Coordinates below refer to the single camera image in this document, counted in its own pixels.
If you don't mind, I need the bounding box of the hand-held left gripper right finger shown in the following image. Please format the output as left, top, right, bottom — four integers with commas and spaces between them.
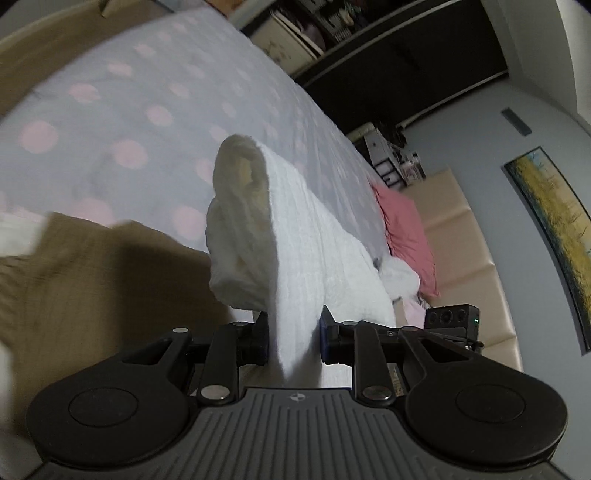
320, 305, 467, 404

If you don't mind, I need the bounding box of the black wardrobe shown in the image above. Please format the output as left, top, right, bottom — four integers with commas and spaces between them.
240, 0, 509, 134

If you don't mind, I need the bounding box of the light pink cloth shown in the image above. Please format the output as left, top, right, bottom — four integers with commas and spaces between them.
404, 295, 428, 329

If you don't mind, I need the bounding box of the brown striped cloth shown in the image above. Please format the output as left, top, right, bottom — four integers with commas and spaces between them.
0, 211, 236, 439

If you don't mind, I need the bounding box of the beige padded headboard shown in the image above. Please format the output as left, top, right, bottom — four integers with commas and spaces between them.
406, 168, 525, 370

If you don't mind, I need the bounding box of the small white folded cloth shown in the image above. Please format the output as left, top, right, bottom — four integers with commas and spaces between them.
376, 256, 422, 301

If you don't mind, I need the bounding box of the pink pillow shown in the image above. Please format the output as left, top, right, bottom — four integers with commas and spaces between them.
372, 184, 439, 298

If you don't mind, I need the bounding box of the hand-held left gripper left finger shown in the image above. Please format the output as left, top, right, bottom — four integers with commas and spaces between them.
117, 311, 269, 407

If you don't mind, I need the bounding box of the cream storage box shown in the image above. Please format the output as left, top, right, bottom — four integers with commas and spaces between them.
252, 11, 324, 75

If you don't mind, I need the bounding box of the white nightstand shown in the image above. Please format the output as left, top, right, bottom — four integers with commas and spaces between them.
348, 122, 428, 190

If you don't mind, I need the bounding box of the white crinkled garment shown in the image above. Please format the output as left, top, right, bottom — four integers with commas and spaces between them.
205, 134, 402, 388

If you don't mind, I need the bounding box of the yellow field wall painting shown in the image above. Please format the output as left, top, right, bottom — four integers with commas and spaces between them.
503, 147, 591, 342

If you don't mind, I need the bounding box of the plain white cloth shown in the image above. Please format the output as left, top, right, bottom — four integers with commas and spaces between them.
0, 208, 49, 257

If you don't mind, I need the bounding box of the grey pink-dotted bed cover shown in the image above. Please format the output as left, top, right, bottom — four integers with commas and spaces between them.
0, 9, 393, 324

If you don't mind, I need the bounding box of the dark wall panel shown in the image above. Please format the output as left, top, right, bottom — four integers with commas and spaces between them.
501, 107, 533, 136

